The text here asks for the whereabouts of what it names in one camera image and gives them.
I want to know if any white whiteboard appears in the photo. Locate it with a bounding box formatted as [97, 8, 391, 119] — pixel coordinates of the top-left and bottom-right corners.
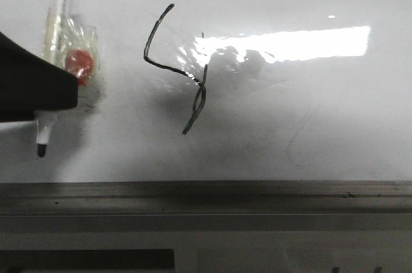
[1, 0, 411, 183]

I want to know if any red round magnet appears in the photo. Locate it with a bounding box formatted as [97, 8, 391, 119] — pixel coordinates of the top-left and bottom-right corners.
[64, 18, 100, 86]

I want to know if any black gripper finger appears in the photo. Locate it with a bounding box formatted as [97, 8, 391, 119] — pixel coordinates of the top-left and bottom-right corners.
[1, 33, 78, 122]

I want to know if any white black whiteboard marker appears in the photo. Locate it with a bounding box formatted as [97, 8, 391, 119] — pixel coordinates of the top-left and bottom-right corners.
[35, 0, 73, 158]

